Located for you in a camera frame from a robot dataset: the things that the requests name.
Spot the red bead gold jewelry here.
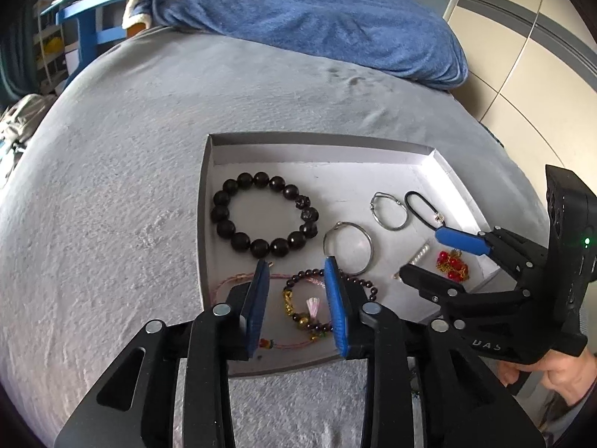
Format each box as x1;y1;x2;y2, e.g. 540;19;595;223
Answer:
436;250;469;283

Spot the black cord loop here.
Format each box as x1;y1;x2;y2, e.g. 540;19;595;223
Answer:
403;189;446;229

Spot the pink string bracelet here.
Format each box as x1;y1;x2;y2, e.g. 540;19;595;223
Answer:
211;272;337;352

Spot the silver bangle ring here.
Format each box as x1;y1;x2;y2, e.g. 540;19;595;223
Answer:
322;220;376;277

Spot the thin wire bangle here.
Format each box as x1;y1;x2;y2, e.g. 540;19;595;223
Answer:
369;191;410;231

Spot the small dark red bead bracelet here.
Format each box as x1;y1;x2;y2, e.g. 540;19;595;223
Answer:
280;267;379;342

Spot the large black bead bracelet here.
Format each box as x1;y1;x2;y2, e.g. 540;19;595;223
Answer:
209;171;321;259

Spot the pearl charm keyring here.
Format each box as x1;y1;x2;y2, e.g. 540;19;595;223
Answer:
407;241;431;265

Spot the right hand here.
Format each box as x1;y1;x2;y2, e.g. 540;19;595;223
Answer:
498;348;596;407

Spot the white cardboard tray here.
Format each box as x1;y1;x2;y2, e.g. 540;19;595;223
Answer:
197;133;489;377

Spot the grey patterned sleeve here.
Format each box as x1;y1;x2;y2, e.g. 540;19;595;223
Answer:
515;374;596;448

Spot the grey bed cover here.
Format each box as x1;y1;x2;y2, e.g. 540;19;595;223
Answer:
1;28;548;446

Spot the beige wardrobe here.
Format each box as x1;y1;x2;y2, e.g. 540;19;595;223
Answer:
445;0;596;197

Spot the blue blanket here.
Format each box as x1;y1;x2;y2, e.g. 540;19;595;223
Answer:
121;0;469;90

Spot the grey clothes pile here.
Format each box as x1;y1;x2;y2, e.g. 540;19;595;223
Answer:
1;94;57;187

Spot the white shelf rack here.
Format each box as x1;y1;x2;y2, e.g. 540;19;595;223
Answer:
32;0;68;94

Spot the blue desk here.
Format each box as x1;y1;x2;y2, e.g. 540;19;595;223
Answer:
40;0;126;77

